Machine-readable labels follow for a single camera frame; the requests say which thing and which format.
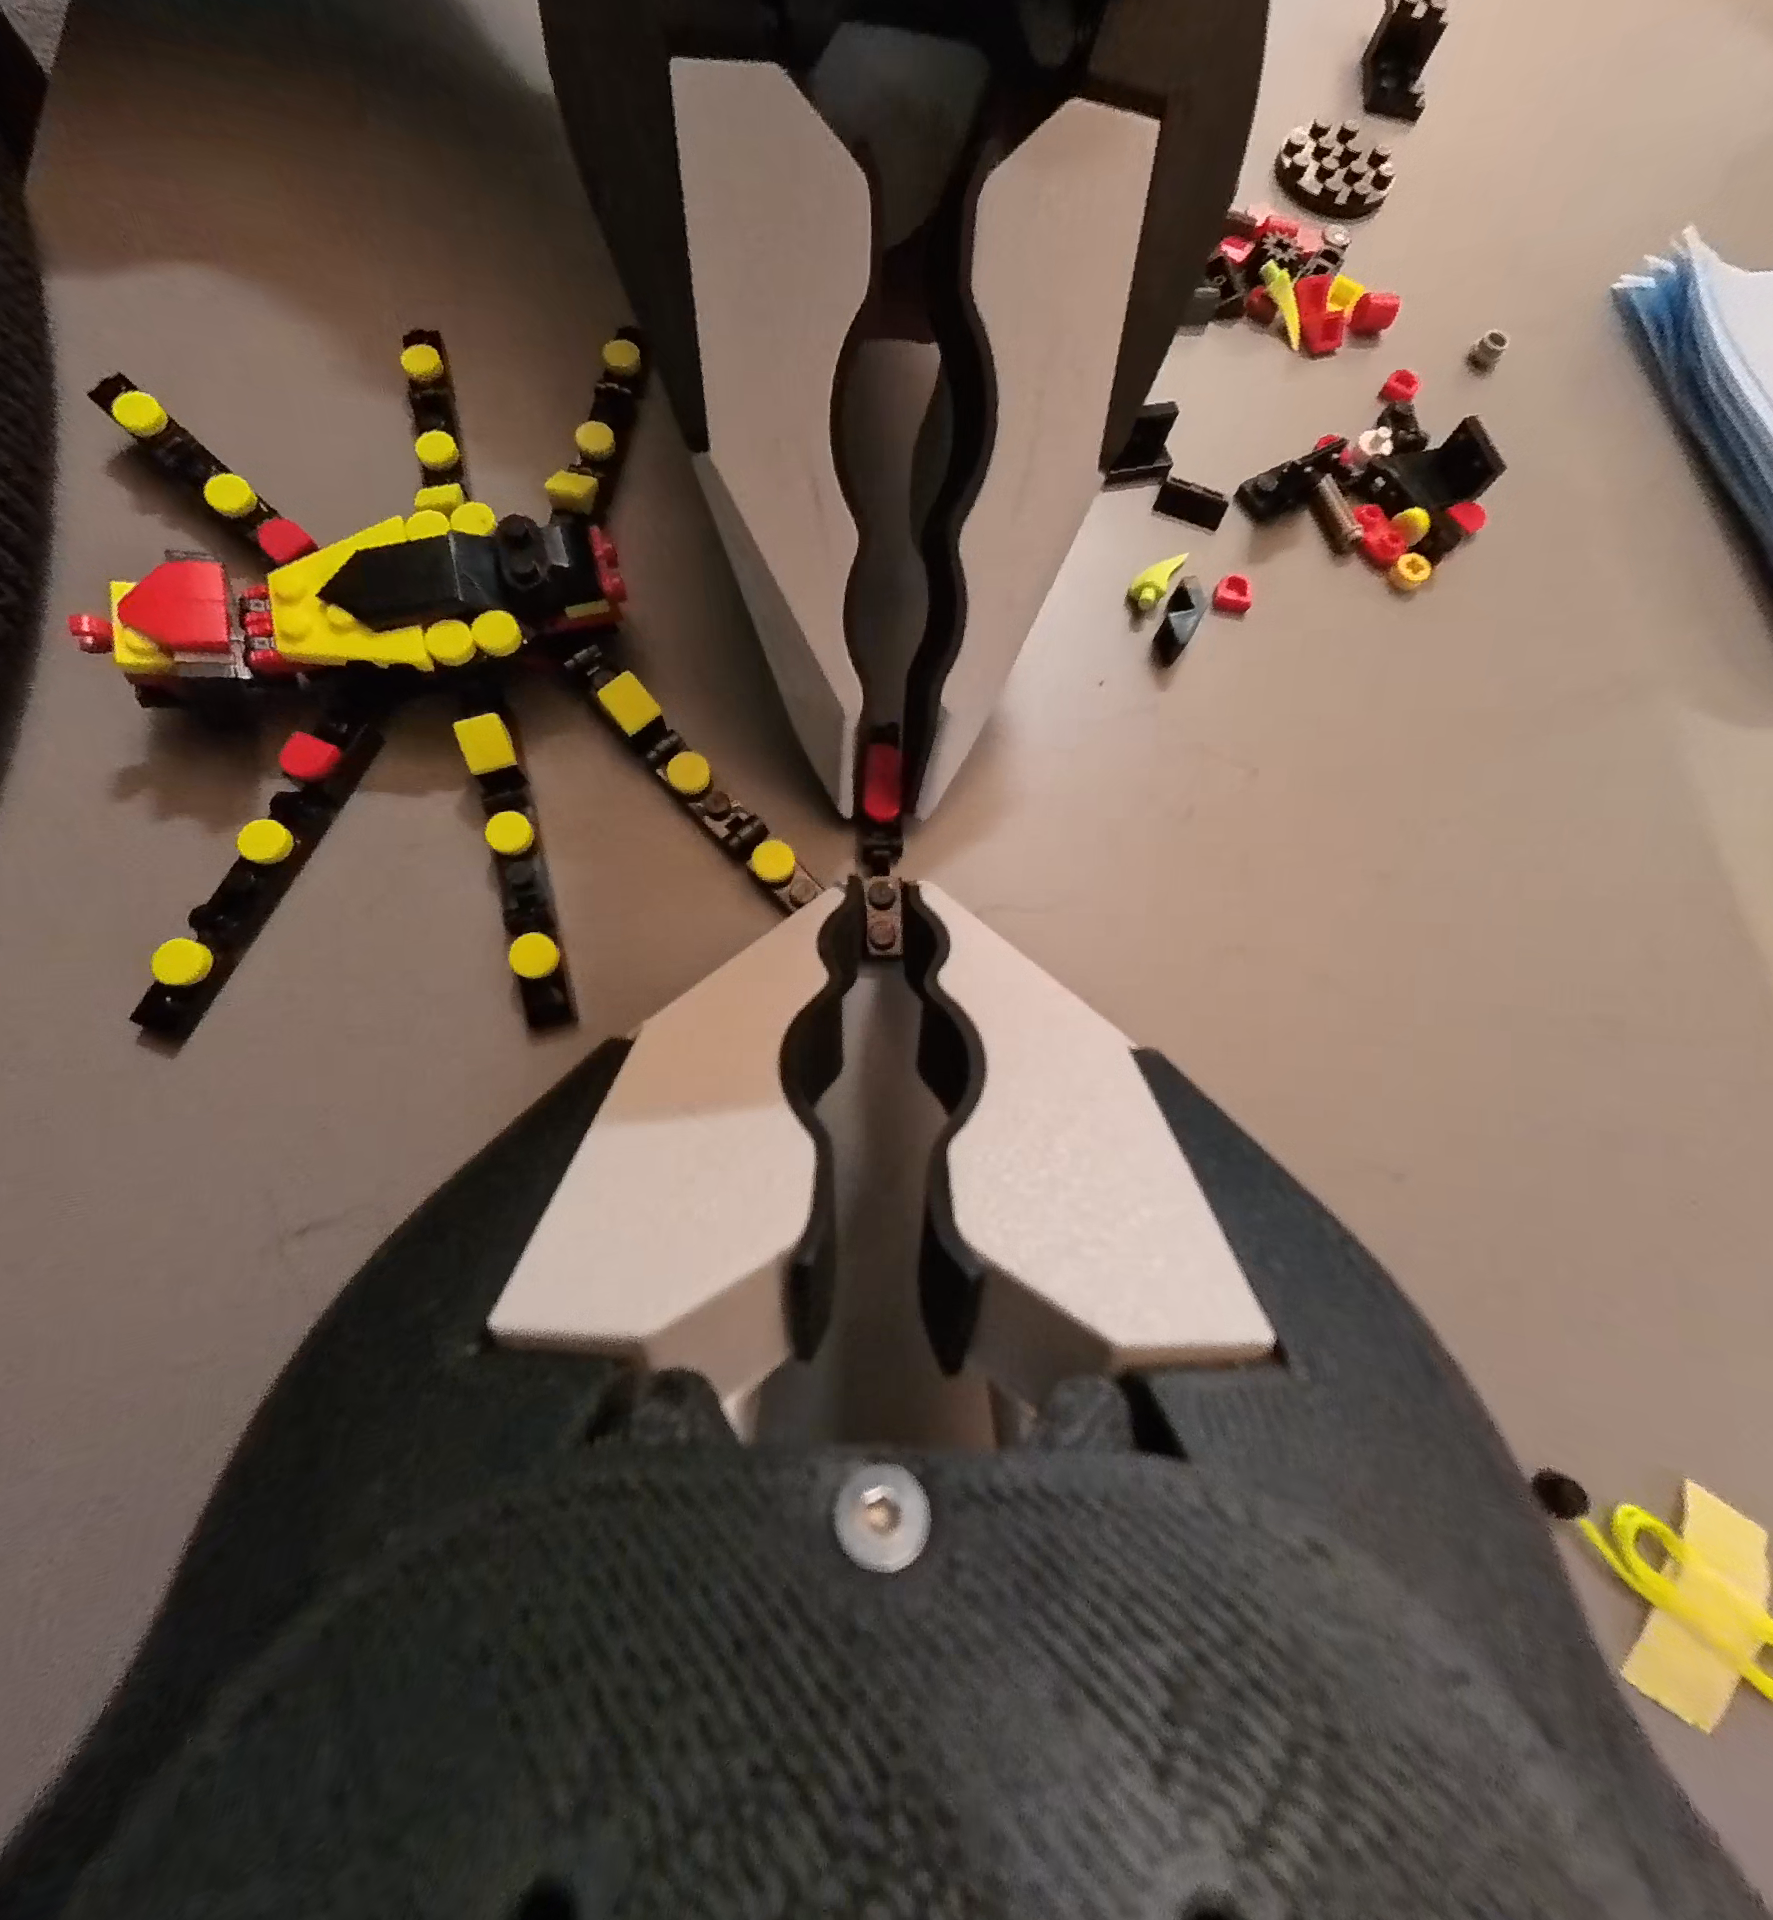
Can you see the small black lego hinge plate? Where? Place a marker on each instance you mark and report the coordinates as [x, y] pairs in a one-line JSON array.
[[883, 922]]

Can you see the yellow black lego spider model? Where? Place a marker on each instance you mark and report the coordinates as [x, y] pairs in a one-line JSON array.
[[376, 600]]

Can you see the black lego bracket piece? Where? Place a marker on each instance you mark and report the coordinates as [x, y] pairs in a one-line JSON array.
[[1400, 68]]

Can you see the black lego plate red tile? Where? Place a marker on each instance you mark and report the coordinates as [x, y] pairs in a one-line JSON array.
[[882, 781]]

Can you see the round black lego plate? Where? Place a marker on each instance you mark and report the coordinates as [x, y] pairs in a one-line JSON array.
[[1333, 173]]

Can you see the small grey round lego stud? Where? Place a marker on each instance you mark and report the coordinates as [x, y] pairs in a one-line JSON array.
[[1490, 347]]

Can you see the lego instruction booklet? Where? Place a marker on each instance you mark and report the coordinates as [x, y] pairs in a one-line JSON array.
[[1756, 433]]

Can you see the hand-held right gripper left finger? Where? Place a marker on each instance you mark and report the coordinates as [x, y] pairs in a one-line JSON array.
[[676, 1186]]

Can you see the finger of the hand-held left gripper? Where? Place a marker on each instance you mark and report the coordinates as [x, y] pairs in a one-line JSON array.
[[760, 375], [1058, 375]]

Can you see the pile of loose lego pieces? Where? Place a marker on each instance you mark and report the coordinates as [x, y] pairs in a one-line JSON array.
[[1335, 497]]

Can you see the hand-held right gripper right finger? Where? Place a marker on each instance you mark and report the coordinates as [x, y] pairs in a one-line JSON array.
[[1110, 1200]]

